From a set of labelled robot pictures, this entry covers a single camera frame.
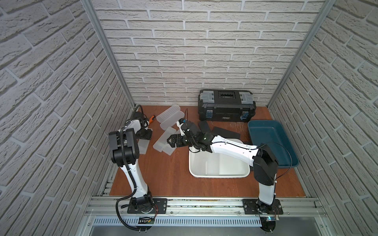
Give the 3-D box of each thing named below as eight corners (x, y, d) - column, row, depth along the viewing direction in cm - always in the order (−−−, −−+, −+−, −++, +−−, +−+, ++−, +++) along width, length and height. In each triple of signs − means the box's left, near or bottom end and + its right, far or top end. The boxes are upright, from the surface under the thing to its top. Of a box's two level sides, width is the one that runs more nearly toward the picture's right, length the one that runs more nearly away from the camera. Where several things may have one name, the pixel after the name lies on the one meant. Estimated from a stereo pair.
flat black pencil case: (212, 133, 105) (212, 131, 102) (213, 129, 108) (213, 126, 105) (239, 139, 102) (240, 137, 100) (239, 134, 105) (240, 132, 102)
